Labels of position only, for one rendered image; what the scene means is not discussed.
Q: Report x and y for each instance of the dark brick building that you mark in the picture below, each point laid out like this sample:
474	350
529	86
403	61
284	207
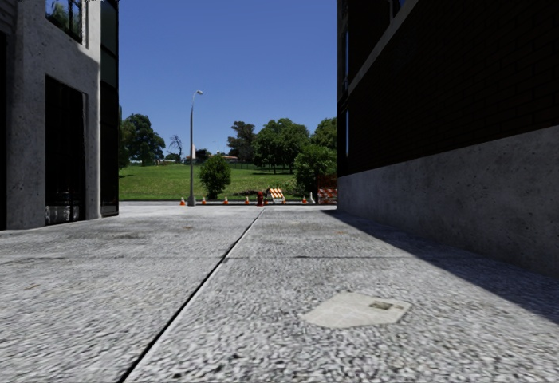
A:
461	119

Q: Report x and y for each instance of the orange striped road barrier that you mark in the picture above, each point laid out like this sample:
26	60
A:
275	194
327	193

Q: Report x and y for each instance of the trees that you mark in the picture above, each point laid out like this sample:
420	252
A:
279	143
138	139

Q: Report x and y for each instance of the pale concrete building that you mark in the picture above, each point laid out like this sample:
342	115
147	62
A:
25	143

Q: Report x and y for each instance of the red fire hydrant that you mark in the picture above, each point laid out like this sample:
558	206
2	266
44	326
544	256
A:
260	198

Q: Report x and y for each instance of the bare tree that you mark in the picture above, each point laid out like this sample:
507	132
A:
176	146

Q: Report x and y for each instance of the grey street lamp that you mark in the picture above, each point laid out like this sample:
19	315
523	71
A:
191	158

